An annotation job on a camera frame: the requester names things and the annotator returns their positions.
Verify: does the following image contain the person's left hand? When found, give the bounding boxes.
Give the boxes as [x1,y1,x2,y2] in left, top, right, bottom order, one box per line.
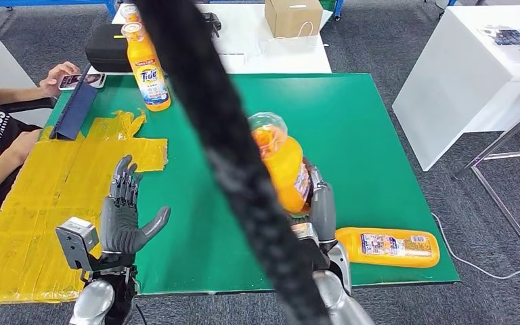
[39,61,81,98]

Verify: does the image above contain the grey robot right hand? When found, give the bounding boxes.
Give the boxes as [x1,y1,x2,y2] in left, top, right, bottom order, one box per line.
[286,159,339,246]

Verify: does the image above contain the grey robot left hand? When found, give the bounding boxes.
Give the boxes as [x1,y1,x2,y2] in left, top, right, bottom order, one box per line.
[99,154,172,257]

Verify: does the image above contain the smartphone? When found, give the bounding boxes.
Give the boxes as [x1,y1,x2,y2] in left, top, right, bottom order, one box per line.
[58,72,107,91]

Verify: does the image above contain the dark blue tablet case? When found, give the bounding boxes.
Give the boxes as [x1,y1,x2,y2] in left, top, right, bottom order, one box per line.
[48,64,98,142]

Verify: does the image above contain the orange detergent bottle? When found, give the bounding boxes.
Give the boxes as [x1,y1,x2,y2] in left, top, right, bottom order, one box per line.
[335,226,441,269]
[247,112,313,216]
[121,21,171,112]
[120,3,144,24]

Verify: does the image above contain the black zip carrying case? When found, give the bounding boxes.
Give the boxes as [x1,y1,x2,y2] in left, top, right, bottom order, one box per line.
[84,23,131,74]

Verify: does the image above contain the blue metal rack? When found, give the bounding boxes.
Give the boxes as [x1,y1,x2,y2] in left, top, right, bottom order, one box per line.
[0,0,120,33]
[334,0,458,23]

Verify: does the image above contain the yellow taped cardboard sheet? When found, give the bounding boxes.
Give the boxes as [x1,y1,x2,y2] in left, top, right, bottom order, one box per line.
[0,110,169,306]

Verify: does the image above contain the small black device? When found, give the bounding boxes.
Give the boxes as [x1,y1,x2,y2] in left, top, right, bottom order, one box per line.
[201,12,222,38]

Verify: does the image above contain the white side table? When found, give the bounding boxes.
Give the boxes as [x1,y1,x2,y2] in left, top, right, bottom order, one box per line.
[391,5,520,173]

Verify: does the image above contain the brown cardboard box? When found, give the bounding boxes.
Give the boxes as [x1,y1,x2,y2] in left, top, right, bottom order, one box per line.
[264,0,324,39]

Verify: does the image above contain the printed leaflet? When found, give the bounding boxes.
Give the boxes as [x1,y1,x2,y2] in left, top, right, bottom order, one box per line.
[476,26,520,63]

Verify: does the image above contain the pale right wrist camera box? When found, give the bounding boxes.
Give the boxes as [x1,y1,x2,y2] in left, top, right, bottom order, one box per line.
[290,223,332,270]

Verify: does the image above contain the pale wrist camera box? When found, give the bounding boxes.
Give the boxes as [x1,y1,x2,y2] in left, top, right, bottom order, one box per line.
[290,223,332,270]
[55,216,101,272]

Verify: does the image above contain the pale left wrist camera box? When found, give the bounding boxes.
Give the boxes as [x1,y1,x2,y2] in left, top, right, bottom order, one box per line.
[55,216,101,272]

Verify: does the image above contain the thick black braided cable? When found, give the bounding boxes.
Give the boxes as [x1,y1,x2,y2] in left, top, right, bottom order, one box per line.
[134,0,332,325]

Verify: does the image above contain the thin white cord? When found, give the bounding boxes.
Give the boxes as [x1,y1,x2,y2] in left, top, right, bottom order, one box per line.
[259,22,329,49]

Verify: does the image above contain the white floor cable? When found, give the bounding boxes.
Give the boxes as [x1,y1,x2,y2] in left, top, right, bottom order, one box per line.
[429,213,520,281]

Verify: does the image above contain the silver metal stand frame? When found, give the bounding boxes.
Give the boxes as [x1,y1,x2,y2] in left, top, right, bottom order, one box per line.
[455,91,520,277]

